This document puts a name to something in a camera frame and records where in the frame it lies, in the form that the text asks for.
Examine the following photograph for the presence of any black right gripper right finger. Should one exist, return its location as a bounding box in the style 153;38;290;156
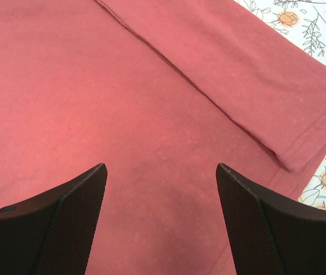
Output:
216;163;326;274

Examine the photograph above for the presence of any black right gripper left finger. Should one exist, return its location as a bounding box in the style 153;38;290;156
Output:
0;163;107;274

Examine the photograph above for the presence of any pink t shirt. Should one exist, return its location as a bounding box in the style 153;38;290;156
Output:
0;1;326;274

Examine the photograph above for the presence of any floral patterned table mat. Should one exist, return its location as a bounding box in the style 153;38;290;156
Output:
237;1;326;211

